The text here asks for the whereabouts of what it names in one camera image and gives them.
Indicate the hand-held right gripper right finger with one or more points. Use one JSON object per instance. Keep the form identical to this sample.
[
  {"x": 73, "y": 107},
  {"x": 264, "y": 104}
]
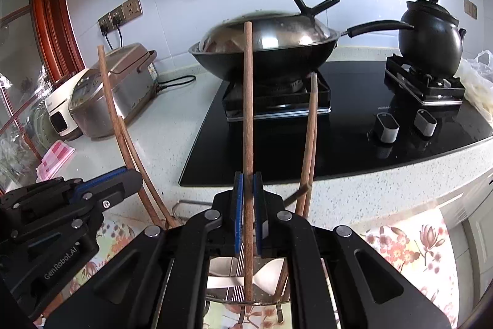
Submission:
[{"x": 260, "y": 205}]

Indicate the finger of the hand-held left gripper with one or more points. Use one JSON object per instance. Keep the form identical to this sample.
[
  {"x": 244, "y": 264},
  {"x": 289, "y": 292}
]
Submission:
[
  {"x": 57, "y": 234},
  {"x": 100, "y": 180}
]

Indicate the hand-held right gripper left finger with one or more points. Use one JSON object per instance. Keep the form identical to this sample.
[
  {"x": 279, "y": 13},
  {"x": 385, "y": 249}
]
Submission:
[{"x": 238, "y": 205}]

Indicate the brown wooden chopstick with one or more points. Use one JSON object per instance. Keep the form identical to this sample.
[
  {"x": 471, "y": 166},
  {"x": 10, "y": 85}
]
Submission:
[
  {"x": 306, "y": 167},
  {"x": 314, "y": 167},
  {"x": 152, "y": 209},
  {"x": 248, "y": 101},
  {"x": 108, "y": 94}
]

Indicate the pink checked cloth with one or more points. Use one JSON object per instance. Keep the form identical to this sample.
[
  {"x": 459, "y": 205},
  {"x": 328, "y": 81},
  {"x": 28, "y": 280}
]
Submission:
[{"x": 56, "y": 159}]

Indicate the white ceramic spoon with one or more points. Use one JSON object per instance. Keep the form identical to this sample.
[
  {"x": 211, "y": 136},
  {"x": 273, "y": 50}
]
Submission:
[
  {"x": 267, "y": 271},
  {"x": 221, "y": 266}
]

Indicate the white kitchen appliance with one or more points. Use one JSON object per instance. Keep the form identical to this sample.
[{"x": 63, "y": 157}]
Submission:
[{"x": 63, "y": 109}]

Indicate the silver rice cooker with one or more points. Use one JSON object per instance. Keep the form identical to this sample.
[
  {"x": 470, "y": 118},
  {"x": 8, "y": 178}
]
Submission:
[{"x": 115, "y": 90}]

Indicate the speckled kitchen counter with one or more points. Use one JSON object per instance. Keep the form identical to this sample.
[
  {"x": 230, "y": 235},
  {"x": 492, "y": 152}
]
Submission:
[{"x": 185, "y": 128}]

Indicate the glass door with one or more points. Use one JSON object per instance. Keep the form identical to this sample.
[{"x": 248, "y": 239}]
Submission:
[{"x": 17, "y": 121}]

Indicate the black glass gas stove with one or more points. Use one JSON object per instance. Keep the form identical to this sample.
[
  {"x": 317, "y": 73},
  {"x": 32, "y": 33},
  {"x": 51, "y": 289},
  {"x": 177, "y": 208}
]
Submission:
[{"x": 346, "y": 144}]

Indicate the black burner grate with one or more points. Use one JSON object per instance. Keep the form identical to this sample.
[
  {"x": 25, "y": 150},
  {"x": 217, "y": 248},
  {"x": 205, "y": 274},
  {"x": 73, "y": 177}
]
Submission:
[
  {"x": 423, "y": 86},
  {"x": 277, "y": 97}
]

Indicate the black wok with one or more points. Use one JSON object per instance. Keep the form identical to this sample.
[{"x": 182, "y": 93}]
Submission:
[{"x": 277, "y": 59}]

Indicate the grey stove knob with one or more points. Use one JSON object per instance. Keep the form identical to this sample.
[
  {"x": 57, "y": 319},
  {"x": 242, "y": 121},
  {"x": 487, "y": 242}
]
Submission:
[
  {"x": 425, "y": 122},
  {"x": 387, "y": 126}
]

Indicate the floral tablecloth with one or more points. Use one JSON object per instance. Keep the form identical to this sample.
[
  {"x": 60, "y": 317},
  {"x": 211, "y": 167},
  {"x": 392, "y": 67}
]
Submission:
[{"x": 404, "y": 255}]

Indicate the steel wok lid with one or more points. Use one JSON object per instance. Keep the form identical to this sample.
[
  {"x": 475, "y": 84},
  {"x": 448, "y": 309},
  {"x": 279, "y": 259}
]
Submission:
[{"x": 277, "y": 28}]

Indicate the white base cabinets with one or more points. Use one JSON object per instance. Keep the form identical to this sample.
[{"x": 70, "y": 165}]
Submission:
[{"x": 477, "y": 221}]

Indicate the black clay pot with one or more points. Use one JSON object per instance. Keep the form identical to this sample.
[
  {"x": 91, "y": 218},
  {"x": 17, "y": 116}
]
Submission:
[{"x": 431, "y": 36}]

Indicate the white plastic bag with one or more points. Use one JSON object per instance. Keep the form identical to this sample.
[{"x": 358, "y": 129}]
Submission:
[{"x": 479, "y": 82}]

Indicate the red wooden door frame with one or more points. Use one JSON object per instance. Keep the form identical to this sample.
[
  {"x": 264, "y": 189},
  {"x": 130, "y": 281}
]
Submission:
[{"x": 57, "y": 32}]

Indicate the wall socket panel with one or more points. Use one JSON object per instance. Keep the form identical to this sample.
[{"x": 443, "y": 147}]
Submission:
[{"x": 121, "y": 15}]

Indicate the wall switch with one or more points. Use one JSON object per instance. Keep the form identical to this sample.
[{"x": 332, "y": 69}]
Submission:
[{"x": 470, "y": 8}]

